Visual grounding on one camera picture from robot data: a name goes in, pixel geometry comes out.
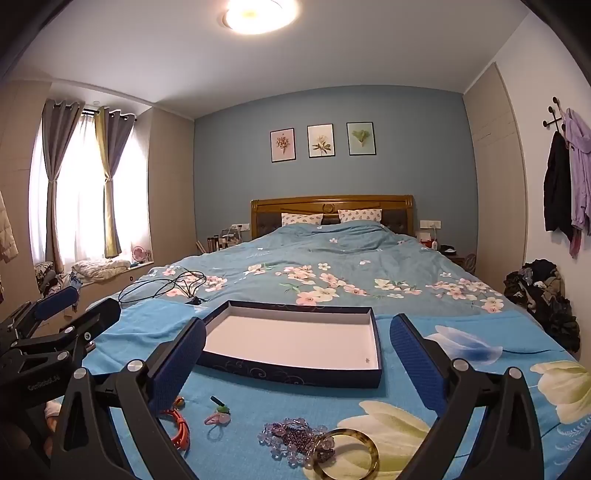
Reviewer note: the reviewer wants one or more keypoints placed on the cosmetics on nightstand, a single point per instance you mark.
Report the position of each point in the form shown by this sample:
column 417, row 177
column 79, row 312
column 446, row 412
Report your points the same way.
column 221, row 240

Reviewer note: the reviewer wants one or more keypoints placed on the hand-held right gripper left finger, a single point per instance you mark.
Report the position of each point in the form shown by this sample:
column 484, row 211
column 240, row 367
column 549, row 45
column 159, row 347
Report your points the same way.
column 178, row 364

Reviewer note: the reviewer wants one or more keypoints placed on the blue-grey floral duvet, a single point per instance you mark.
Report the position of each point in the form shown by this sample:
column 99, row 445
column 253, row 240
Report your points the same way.
column 360, row 258

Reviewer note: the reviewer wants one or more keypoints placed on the orange smart watch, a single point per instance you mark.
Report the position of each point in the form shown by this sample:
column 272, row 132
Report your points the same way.
column 181, row 431

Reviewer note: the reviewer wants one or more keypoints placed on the green leaf framed picture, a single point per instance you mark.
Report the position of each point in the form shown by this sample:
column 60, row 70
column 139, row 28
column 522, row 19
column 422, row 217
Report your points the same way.
column 361, row 138

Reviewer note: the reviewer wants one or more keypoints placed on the round ceiling lamp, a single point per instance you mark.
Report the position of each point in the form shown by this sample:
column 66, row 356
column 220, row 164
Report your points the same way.
column 261, row 14

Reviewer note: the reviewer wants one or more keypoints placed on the dark clothes pile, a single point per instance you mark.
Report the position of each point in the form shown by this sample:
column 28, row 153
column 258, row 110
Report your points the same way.
column 540, row 295

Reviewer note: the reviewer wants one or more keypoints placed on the purple jacket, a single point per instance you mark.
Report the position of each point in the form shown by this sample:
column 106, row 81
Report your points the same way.
column 581, row 161

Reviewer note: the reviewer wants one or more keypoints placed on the beige quilted coat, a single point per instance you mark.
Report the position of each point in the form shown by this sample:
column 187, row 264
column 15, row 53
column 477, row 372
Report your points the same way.
column 7, row 226

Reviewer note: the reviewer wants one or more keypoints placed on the grey and gold curtain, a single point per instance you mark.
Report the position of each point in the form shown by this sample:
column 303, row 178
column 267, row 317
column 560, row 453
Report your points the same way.
column 111, row 152
column 57, row 138

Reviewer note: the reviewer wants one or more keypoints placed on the small pink fan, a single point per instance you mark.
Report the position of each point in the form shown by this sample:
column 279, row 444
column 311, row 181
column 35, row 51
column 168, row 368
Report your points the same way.
column 138, row 254

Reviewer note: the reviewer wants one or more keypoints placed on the white sheer curtain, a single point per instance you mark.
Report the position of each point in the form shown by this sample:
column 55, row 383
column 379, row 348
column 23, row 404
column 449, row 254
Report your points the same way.
column 78, row 198

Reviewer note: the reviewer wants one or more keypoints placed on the white folded quilt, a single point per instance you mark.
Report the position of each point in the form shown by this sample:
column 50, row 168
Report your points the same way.
column 99, row 269

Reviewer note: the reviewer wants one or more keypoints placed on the white wall socket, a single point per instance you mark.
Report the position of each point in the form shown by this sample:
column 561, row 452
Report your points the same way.
column 429, row 225
column 240, row 226

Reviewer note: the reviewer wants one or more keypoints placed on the green pendant dark loop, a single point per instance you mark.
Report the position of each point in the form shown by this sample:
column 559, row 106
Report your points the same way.
column 222, row 408

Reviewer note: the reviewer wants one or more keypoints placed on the black jacket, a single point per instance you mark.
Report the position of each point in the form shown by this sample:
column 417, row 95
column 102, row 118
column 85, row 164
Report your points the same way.
column 557, row 184

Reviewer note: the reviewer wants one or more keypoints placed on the bright blue flower blanket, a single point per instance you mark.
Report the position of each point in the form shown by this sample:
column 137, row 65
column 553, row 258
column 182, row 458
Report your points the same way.
column 286, row 406

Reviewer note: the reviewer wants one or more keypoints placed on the white flower framed picture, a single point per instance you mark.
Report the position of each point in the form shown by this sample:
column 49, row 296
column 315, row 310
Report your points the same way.
column 320, row 141

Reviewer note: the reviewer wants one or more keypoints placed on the amber bangle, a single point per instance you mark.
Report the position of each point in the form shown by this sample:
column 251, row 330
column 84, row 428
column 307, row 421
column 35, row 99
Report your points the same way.
column 369, row 454

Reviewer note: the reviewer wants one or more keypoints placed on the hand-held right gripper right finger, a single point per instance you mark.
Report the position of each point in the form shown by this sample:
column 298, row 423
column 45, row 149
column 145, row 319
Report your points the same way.
column 418, row 364

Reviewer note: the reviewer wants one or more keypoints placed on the dark blue cardboard tray box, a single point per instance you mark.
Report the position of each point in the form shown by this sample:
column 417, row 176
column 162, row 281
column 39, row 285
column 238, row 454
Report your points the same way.
column 286, row 341

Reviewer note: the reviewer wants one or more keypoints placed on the beige wardrobe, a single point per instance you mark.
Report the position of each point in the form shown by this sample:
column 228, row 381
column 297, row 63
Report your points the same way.
column 498, row 184

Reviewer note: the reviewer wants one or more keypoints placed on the mixed clothes heap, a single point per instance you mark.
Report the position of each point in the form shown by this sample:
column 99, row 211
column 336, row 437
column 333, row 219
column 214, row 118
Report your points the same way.
column 48, row 277

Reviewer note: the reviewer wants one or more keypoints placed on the black wall coat hook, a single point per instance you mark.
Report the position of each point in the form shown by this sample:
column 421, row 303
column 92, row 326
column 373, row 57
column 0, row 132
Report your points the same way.
column 553, row 115

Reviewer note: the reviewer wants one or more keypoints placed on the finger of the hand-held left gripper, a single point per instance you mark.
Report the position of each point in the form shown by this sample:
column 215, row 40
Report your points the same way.
column 55, row 302
column 97, row 318

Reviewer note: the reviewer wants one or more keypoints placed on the wooden bed headboard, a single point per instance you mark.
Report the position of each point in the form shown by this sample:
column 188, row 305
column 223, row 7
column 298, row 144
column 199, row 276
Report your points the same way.
column 286, row 205

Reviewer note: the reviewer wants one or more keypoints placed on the white patterned pillow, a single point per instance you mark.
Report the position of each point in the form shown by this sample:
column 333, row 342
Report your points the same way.
column 360, row 215
column 302, row 219

